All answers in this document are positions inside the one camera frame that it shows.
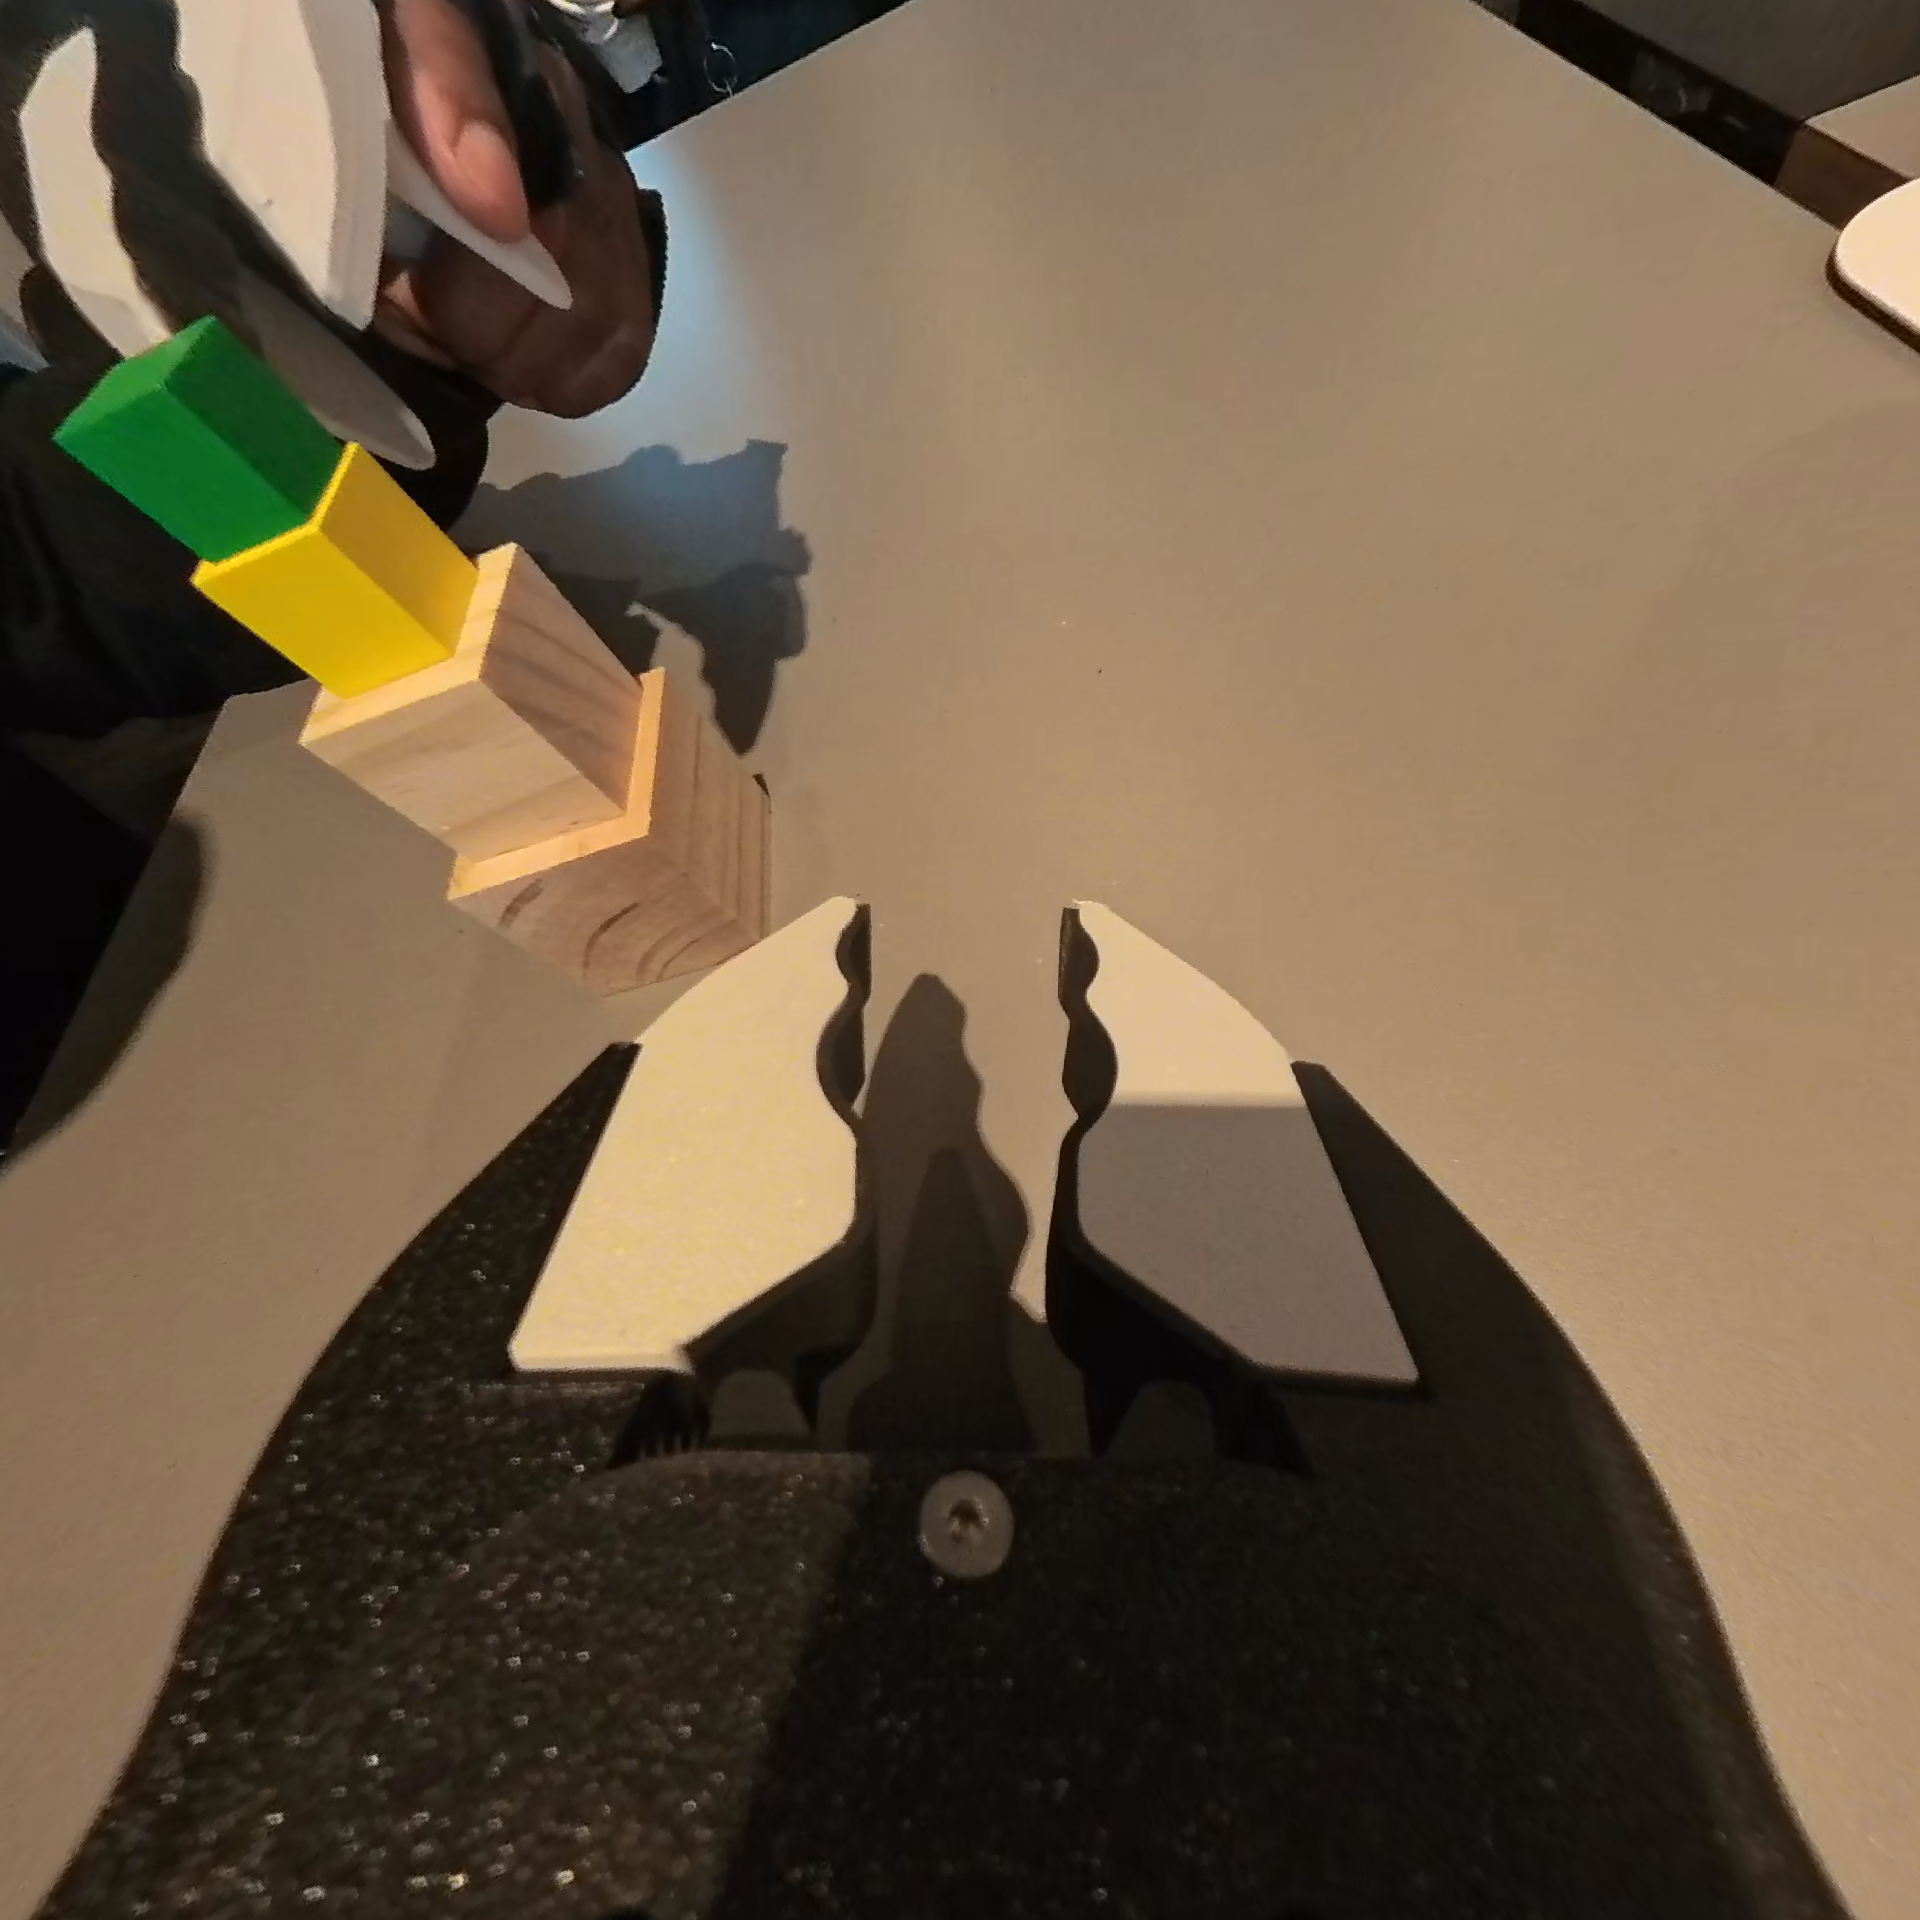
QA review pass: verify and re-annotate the person's left hand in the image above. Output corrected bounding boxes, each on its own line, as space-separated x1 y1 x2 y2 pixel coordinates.
375 0 662 419

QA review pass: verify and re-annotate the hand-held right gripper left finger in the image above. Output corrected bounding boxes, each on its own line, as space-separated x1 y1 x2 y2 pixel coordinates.
509 896 879 1373

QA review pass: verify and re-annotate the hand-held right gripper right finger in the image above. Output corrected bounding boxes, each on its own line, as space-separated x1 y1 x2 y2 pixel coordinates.
1045 900 1422 1391

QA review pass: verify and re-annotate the large wooden cube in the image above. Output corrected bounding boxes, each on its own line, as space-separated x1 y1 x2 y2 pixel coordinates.
447 668 775 999

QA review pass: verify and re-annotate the medium pale wooden cube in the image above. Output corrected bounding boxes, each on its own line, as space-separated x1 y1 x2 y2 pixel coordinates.
300 544 645 841

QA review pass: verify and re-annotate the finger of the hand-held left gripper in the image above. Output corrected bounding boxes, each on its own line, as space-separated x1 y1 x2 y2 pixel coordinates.
194 0 436 466
23 0 249 362

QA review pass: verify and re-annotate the small yellow wooden cube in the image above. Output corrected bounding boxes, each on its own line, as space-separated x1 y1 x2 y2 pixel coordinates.
189 441 479 701

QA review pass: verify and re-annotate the small green wooden cube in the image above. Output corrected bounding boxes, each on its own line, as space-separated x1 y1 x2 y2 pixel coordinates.
53 315 349 561

